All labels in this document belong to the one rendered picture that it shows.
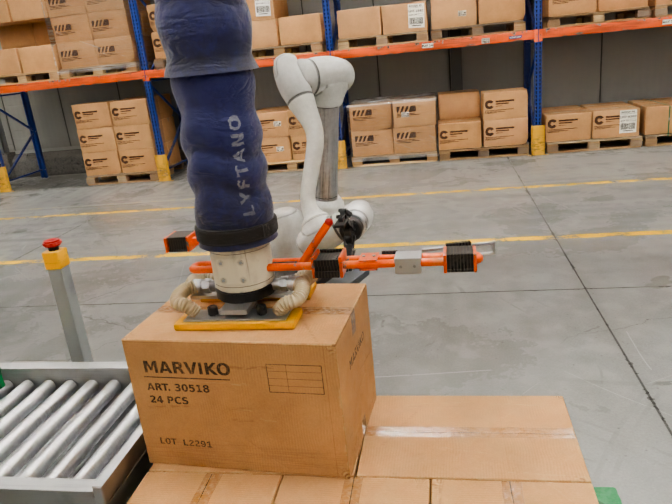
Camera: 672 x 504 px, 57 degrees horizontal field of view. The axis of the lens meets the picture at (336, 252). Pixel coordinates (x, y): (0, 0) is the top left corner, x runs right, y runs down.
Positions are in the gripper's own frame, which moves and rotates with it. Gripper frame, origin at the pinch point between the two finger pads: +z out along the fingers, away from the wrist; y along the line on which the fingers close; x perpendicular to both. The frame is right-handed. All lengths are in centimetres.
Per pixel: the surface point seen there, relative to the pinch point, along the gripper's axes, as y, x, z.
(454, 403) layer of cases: 53, -31, 0
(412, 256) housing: -2.3, -22.1, 16.0
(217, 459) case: 49, 34, 35
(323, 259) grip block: -2.4, 1.9, 16.3
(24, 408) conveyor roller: 53, 118, 7
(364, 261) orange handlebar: -1.8, -9.5, 17.3
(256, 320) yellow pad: 10.3, 19.2, 27.5
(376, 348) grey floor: 108, 15, -139
